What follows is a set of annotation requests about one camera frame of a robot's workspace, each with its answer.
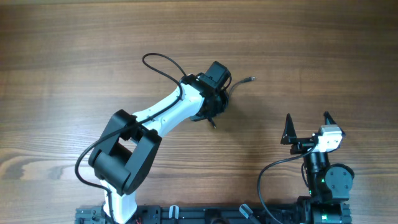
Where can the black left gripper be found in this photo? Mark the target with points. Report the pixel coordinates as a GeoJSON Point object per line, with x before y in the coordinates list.
{"type": "Point", "coordinates": [209, 118]}

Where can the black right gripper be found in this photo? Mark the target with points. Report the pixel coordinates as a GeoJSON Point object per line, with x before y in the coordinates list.
{"type": "Point", "coordinates": [304, 142]}

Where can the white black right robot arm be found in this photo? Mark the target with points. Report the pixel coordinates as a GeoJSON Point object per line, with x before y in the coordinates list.
{"type": "Point", "coordinates": [328, 184]}

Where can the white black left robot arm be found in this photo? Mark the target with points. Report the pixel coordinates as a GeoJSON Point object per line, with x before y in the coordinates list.
{"type": "Point", "coordinates": [129, 143]}

